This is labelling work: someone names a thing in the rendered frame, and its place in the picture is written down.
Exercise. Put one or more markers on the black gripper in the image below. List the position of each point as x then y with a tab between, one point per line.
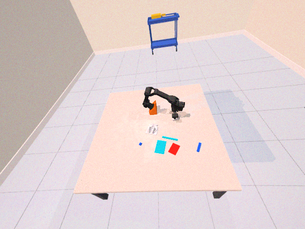
175	115

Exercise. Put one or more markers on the red flat rectangular plate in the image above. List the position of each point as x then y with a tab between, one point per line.
174	148

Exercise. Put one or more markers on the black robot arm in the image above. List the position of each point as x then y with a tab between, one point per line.
173	100

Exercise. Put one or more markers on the cyan flat rectangular plate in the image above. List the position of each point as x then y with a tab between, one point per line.
160	147

